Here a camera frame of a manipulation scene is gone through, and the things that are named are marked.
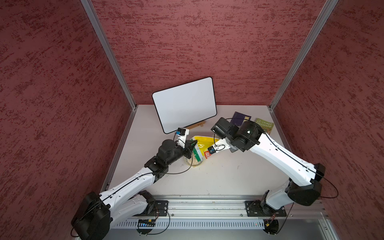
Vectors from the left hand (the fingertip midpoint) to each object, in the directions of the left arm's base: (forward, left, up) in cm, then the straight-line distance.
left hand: (195, 143), depth 76 cm
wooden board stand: (+22, -3, -12) cm, 25 cm away
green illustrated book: (+24, -52, -17) cm, 59 cm away
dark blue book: (+31, -33, -21) cm, 50 cm away
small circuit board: (-33, +24, -22) cm, 46 cm away
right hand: (+1, -18, +8) cm, 20 cm away
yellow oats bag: (0, -4, +1) cm, 4 cm away
